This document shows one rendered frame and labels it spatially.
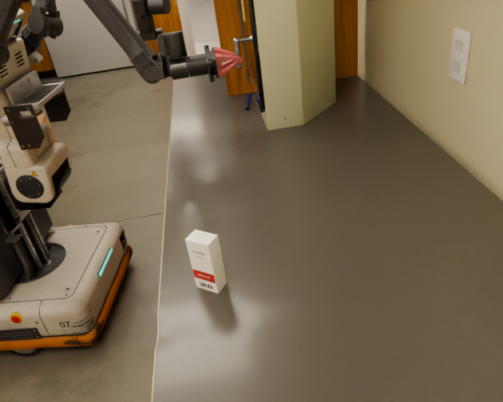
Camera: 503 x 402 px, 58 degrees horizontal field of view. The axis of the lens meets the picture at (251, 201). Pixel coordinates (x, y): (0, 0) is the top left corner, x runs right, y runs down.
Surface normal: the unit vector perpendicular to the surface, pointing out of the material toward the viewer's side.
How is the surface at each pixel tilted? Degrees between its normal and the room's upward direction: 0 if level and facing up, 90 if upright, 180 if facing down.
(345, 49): 90
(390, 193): 0
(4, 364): 0
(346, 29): 90
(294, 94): 90
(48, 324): 90
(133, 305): 0
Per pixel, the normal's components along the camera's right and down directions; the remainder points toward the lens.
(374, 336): -0.12, -0.84
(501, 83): -0.98, 0.17
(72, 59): 0.13, 0.52
